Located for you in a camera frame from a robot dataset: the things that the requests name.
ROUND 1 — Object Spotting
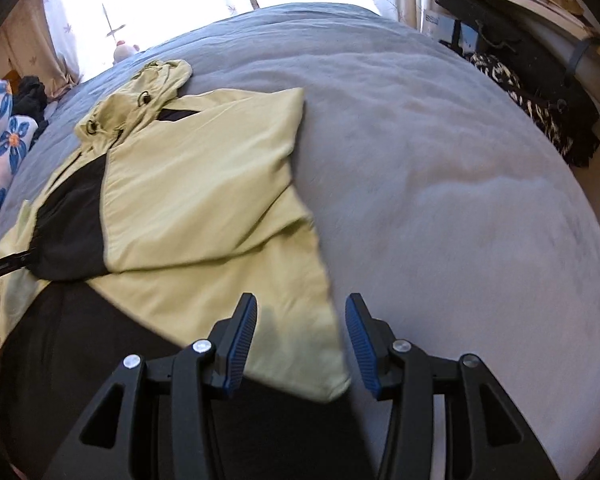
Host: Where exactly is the dark clothes pile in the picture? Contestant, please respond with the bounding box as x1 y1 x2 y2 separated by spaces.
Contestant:
11 76 50 133

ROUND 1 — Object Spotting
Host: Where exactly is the metal pole stand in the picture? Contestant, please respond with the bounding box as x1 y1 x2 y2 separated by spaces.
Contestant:
101 4 127 41

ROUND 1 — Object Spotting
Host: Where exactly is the blue-grey bed blanket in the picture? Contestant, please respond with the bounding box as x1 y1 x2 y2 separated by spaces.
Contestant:
0 2 600 480

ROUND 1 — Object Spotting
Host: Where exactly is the beige curtain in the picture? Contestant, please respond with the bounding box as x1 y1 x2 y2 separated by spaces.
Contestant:
0 0 82 100

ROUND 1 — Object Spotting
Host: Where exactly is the yellow-green and black hooded jacket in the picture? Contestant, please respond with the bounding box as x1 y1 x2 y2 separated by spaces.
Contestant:
0 59 376 480

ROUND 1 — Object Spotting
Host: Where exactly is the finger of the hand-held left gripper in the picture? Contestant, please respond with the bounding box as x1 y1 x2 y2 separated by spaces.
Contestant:
0 251 34 282

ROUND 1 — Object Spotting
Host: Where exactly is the white plush toy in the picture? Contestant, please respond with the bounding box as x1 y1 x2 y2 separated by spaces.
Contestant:
112 40 141 65

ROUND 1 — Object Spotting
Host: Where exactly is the white box with blue print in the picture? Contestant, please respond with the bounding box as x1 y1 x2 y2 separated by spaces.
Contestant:
420 9 481 56

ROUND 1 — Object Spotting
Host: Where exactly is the black bag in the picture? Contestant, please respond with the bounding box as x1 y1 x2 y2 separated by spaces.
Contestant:
435 0 600 167

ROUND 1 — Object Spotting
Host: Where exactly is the wooden shelf unit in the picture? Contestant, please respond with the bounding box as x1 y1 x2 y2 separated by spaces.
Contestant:
432 0 600 91

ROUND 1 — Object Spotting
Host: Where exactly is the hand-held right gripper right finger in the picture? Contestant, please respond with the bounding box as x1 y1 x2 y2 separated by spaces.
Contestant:
345 293 563 480

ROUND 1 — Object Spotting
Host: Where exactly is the black and white patterned cloth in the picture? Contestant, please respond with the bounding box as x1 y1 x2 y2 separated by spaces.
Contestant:
469 53 573 157

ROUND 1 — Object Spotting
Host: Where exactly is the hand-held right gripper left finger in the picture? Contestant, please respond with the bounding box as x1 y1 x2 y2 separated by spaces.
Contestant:
45 292 258 480

